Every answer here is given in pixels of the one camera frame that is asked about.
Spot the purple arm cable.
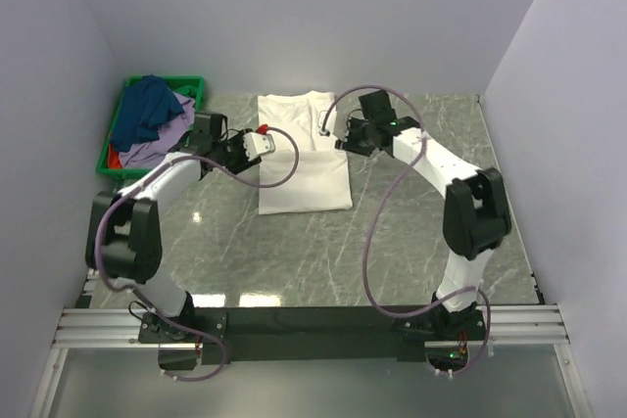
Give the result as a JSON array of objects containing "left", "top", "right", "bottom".
[
  {"left": 95, "top": 124, "right": 301, "bottom": 383},
  {"left": 322, "top": 84, "right": 493, "bottom": 378}
]

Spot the green t-shirt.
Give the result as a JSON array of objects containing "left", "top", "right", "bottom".
[{"left": 174, "top": 84, "right": 203, "bottom": 101}]

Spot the navy blue t-shirt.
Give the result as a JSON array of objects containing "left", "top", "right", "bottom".
[{"left": 110, "top": 75, "right": 183, "bottom": 153}]

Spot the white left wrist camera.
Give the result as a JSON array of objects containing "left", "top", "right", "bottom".
[{"left": 243, "top": 124, "right": 276, "bottom": 162}]

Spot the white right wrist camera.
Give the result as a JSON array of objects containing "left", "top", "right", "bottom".
[{"left": 317, "top": 109, "right": 337, "bottom": 137}]

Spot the aluminium frame rail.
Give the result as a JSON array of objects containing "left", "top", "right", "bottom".
[{"left": 26, "top": 182, "right": 597, "bottom": 418}]

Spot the orange t-shirt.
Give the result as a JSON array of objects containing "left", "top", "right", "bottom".
[{"left": 107, "top": 145, "right": 123, "bottom": 170}]

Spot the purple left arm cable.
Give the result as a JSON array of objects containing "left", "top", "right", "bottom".
[{"left": 95, "top": 124, "right": 301, "bottom": 383}]

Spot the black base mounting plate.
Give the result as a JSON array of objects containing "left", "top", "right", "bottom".
[{"left": 138, "top": 306, "right": 488, "bottom": 371}]

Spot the lavender t-shirt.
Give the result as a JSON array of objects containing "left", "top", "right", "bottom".
[{"left": 119, "top": 93, "right": 196, "bottom": 169}]

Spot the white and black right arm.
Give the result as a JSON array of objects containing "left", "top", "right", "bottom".
[{"left": 336, "top": 85, "right": 512, "bottom": 339}]

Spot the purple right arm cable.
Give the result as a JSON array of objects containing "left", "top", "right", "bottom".
[{"left": 322, "top": 84, "right": 493, "bottom": 378}]

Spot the white t-shirt with red print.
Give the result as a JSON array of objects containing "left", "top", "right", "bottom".
[{"left": 258, "top": 91, "right": 353, "bottom": 215}]

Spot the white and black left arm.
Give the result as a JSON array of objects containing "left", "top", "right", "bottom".
[{"left": 85, "top": 114, "right": 275, "bottom": 342}]

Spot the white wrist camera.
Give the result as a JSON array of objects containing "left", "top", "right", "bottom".
[
  {"left": 243, "top": 124, "right": 276, "bottom": 162},
  {"left": 317, "top": 109, "right": 337, "bottom": 137}
]

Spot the green plastic crate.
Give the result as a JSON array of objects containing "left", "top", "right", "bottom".
[{"left": 96, "top": 75, "right": 206, "bottom": 180}]

